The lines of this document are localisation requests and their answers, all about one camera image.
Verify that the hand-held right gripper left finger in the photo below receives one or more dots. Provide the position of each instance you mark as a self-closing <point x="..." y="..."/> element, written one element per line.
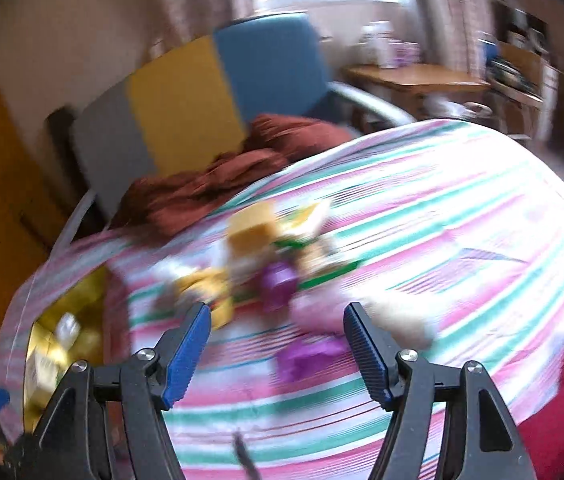
<point x="184" y="355"/>

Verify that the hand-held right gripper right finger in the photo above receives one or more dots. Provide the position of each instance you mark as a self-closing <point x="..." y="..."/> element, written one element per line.
<point x="369" y="355"/>

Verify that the clear green-edged cracker packet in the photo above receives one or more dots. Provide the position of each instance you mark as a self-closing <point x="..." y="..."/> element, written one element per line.
<point x="314" y="255"/>

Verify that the yellow snack packet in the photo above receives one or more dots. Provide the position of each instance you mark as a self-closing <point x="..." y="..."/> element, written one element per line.
<point x="207" y="292"/>

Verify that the yellow box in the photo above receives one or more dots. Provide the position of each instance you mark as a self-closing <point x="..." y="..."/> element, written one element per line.
<point x="72" y="330"/>

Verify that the striped bed sheet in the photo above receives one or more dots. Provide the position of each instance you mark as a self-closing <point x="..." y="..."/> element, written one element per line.
<point x="437" y="210"/>

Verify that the brown cloth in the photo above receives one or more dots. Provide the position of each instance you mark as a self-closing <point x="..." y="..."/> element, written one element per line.
<point x="202" y="185"/>

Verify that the grey yellow blue chair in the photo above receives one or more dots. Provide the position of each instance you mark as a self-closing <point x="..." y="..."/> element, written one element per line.
<point x="177" y="105"/>

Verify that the wooden desk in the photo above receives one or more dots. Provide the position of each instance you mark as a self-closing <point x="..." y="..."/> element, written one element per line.
<point x="412" y="77"/>

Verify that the pale purple box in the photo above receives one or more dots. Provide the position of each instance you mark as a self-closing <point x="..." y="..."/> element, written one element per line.
<point x="406" y="54"/>

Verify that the white bottle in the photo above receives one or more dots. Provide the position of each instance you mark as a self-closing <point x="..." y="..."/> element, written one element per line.
<point x="379" y="45"/>

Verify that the wooden shelf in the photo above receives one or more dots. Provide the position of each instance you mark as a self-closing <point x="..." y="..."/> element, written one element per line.
<point x="522" y="60"/>

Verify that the patterned curtain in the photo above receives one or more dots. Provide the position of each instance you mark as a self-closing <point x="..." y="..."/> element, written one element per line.
<point x="442" y="10"/>

